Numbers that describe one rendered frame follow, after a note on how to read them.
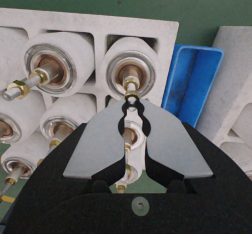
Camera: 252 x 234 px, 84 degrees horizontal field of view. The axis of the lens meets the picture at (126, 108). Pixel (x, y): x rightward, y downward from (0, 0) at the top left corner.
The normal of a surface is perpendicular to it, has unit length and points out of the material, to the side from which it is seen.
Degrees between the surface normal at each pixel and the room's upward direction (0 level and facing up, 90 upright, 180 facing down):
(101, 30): 0
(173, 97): 0
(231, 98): 90
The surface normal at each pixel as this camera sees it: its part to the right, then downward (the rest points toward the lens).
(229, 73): -0.99, -0.11
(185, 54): -0.01, 0.51
